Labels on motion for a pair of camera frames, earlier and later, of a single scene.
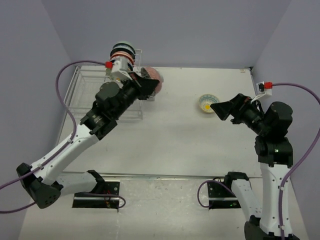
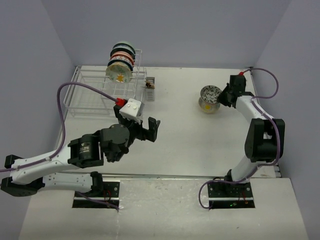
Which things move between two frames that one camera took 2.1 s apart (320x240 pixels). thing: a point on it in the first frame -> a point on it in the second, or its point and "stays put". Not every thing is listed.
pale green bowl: [122, 45] stays put
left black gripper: [144, 86] -> [151, 134]
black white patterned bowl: [151, 73] -> [209, 93]
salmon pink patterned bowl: [120, 54] stays put
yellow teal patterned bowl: [205, 101] stays put
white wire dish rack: [84, 85] stays put
